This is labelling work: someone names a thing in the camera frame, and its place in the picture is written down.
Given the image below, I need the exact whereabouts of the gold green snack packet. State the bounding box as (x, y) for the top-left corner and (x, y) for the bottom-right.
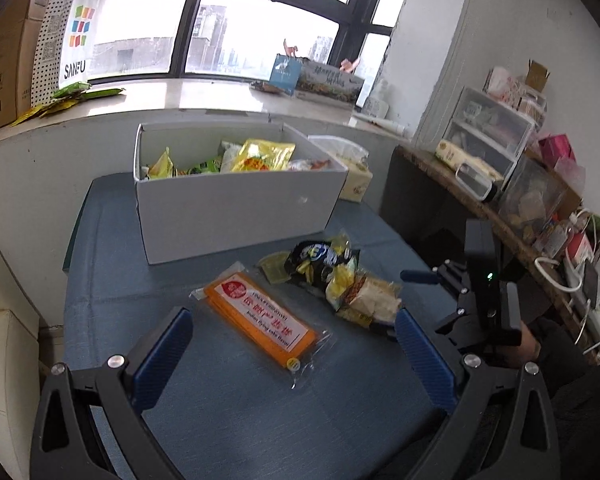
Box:
(145, 148), (178, 180)

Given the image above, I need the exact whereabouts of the yellow snack pouch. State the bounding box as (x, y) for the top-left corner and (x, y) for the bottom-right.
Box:
(230, 139), (296, 172)

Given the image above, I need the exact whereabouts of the green white snack bar packet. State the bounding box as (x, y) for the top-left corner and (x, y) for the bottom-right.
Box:
(187, 155), (223, 174)

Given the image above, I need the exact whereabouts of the long white snack packet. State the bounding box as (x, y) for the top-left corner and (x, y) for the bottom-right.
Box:
(220, 141), (242, 172)

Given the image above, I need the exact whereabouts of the red white puffed snack bag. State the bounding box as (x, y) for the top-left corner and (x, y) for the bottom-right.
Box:
(286, 159), (330, 171)

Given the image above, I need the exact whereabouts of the person right hand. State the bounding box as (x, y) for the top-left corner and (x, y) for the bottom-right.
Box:
(496, 323), (542, 368)

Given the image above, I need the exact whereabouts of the brown white small snack packet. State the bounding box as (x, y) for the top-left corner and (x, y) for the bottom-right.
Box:
(336, 272), (402, 330)

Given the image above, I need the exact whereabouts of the orange cracker packet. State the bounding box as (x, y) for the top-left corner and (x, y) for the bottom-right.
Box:
(189, 260), (337, 390)

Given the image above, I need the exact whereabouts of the dark wooden side table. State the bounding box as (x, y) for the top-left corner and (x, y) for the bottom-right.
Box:
(379, 145), (593, 349)

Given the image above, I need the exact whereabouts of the clear plastic container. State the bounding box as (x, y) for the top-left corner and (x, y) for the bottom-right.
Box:
(498, 154), (566, 245)

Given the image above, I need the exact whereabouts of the white small alarm clock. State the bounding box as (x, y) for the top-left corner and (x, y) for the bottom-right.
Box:
(455, 162), (498, 203)

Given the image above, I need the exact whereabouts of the black yellow snack bag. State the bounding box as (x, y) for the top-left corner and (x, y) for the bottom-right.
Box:
(284, 233), (360, 312)

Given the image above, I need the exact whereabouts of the beige sofa cushion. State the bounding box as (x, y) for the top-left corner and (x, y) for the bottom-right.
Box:
(0, 253), (40, 479)

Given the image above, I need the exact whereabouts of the small green jelly cup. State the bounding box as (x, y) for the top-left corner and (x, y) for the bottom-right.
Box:
(258, 252), (290, 285)

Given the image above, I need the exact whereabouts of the cream rectangular box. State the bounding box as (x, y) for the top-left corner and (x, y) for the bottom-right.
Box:
(434, 140), (504, 182)

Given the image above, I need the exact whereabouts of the clear plastic drawer unit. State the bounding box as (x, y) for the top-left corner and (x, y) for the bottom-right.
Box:
(443, 87), (533, 181)

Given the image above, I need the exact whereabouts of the pink gift box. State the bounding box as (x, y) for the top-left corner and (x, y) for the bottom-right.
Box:
(538, 133), (577, 168)

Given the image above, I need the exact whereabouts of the white cardboard storage box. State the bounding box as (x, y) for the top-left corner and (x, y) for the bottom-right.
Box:
(133, 115), (348, 264)

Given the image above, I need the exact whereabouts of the tissue box beige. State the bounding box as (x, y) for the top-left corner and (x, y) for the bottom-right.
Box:
(308, 136), (373, 203)

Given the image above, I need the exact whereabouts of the green yellow sachets pile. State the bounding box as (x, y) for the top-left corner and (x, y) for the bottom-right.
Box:
(12, 82), (124, 126)

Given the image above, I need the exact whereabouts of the printed long tissue carton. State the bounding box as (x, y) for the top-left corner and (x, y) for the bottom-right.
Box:
(268, 54), (364, 108)

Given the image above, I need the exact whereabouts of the brown cardboard box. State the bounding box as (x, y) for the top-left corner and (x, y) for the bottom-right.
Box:
(0, 0), (50, 128)

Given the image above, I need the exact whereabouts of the white Sanfu paper bag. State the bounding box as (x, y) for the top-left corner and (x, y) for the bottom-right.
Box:
(30, 0), (107, 106)

